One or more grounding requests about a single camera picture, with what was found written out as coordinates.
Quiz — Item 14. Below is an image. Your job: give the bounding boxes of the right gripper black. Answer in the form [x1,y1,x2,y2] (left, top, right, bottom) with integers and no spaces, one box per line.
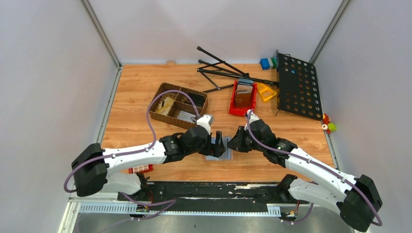
[226,126,265,153]

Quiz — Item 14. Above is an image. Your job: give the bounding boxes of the white card with magnetic stripe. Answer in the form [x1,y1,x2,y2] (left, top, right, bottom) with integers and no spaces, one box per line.
[176,111,196,123]

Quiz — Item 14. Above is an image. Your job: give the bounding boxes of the black credit card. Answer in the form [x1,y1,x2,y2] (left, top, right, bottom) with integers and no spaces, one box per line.
[188,92,206,108]

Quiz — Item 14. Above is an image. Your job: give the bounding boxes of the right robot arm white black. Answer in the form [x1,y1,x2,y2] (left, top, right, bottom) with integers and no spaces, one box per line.
[228,119,383,232]

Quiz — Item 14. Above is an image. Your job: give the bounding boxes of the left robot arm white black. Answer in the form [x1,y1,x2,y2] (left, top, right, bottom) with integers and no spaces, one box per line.
[71,126,227,200]

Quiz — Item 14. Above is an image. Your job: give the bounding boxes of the cards in basket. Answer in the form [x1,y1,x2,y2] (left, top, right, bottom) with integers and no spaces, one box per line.
[155,97,175,116]

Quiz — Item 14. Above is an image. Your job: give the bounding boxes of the red plastic bin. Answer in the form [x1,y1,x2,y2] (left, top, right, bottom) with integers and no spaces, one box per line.
[229,81,257,116]

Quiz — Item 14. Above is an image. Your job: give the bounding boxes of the brown wallet in bin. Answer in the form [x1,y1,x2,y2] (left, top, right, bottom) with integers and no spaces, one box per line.
[234,84,253,108]

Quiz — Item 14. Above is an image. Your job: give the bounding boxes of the yellow plastic triangle toy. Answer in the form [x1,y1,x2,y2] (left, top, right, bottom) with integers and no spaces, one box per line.
[257,83,277,102]

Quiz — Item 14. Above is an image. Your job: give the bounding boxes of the brown wicker divided basket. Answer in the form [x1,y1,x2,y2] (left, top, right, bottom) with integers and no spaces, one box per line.
[149,83,208,129]

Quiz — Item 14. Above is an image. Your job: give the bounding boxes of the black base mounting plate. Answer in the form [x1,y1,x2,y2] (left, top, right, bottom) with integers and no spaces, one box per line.
[129,182,303,213]

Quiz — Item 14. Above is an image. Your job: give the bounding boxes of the black folding stand legs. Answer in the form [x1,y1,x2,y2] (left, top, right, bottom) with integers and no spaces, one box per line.
[196,46,279,92]

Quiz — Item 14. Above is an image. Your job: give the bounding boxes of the red white window toy block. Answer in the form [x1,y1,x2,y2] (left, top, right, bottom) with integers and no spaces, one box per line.
[128,164,153,174]

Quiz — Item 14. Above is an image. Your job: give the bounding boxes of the black perforated music stand tray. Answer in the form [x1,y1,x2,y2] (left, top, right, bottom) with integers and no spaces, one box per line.
[276,52,323,120]

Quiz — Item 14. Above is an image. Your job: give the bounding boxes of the blue green white blocks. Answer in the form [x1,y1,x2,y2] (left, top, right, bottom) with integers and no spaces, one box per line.
[259,57,277,70]

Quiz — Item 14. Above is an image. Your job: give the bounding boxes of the red green toy pieces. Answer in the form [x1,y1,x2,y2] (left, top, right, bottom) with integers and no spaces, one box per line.
[322,114,337,134]

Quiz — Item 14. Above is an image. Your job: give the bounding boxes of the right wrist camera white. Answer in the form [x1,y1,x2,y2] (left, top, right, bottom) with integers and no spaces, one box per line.
[247,109,259,124]

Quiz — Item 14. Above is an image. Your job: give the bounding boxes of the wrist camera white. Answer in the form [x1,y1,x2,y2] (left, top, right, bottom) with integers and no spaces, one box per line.
[196,114,214,134]
[247,109,259,124]

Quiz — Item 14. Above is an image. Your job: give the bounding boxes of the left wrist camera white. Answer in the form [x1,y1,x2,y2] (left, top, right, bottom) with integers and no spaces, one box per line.
[196,114,214,134]

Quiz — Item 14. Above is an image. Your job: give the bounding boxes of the aluminium frame rail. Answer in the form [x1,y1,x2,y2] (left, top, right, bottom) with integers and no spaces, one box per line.
[68,181,362,217]

